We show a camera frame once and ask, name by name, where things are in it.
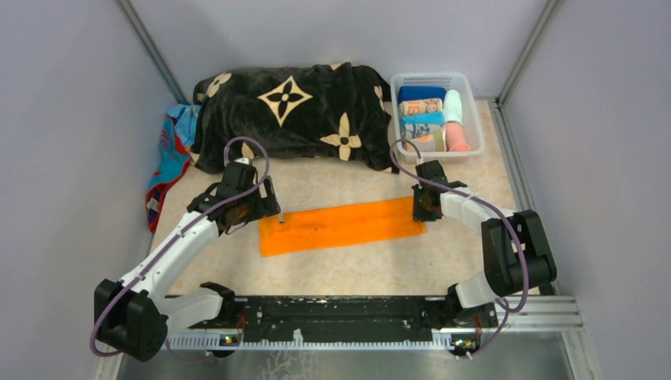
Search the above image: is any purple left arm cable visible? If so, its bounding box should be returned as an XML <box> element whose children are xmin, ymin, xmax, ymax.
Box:
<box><xmin>89</xmin><ymin>136</ymin><xmax>271</xmax><ymax>364</ymax></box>

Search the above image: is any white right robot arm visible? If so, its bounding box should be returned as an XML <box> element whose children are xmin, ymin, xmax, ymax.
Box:
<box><xmin>412</xmin><ymin>161</ymin><xmax>557</xmax><ymax>326</ymax></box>

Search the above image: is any mint white rolled towel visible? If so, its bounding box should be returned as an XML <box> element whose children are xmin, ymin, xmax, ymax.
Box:
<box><xmin>442</xmin><ymin>89</ymin><xmax>463</xmax><ymax>125</ymax></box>

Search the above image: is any beige orange rolled towel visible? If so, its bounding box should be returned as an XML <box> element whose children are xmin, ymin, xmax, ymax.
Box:
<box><xmin>398</xmin><ymin>97</ymin><xmax>443</xmax><ymax>116</ymax></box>

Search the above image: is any dark blue rolled towel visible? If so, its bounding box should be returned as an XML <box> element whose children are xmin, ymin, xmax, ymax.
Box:
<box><xmin>396</xmin><ymin>85</ymin><xmax>447</xmax><ymax>103</ymax></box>

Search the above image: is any orange green rolled towel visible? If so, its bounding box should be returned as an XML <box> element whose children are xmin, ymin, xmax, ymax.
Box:
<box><xmin>404</xmin><ymin>131</ymin><xmax>447</xmax><ymax>153</ymax></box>

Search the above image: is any pink panda towel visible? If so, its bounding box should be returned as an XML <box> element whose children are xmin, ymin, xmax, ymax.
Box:
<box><xmin>445</xmin><ymin>121</ymin><xmax>472</xmax><ymax>152</ymax></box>

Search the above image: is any grey patterned rolled towel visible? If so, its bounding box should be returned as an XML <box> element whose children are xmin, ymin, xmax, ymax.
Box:
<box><xmin>400</xmin><ymin>123</ymin><xmax>445</xmax><ymax>140</ymax></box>

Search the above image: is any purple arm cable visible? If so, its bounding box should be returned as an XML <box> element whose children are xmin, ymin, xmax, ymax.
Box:
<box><xmin>389</xmin><ymin>139</ymin><xmax>530</xmax><ymax>360</ymax></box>
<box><xmin>89</xmin><ymin>136</ymin><xmax>271</xmax><ymax>364</ymax></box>

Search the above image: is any white slotted cable duct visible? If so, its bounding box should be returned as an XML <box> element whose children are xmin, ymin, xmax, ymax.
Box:
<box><xmin>168</xmin><ymin>333</ymin><xmax>476</xmax><ymax>351</ymax></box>

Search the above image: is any red blue patterned towel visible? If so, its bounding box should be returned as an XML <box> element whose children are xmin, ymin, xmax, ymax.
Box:
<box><xmin>145</xmin><ymin>104</ymin><xmax>200</xmax><ymax>233</ymax></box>

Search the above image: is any black floral blanket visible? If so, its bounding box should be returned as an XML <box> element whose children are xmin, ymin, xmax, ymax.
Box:
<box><xmin>191</xmin><ymin>63</ymin><xmax>399</xmax><ymax>174</ymax></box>

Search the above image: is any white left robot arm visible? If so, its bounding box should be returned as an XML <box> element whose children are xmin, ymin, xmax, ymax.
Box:
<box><xmin>89</xmin><ymin>159</ymin><xmax>281</xmax><ymax>362</ymax></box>

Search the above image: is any light blue rolled towel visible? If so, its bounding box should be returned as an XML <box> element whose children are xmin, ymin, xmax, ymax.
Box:
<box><xmin>400</xmin><ymin>112</ymin><xmax>445</xmax><ymax>126</ymax></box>

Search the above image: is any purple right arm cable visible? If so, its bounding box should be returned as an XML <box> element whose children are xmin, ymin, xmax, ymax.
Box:
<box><xmin>389</xmin><ymin>139</ymin><xmax>530</xmax><ymax>360</ymax></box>

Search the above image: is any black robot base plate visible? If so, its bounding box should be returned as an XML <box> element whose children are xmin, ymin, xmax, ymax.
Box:
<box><xmin>199</xmin><ymin>295</ymin><xmax>499</xmax><ymax>344</ymax></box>

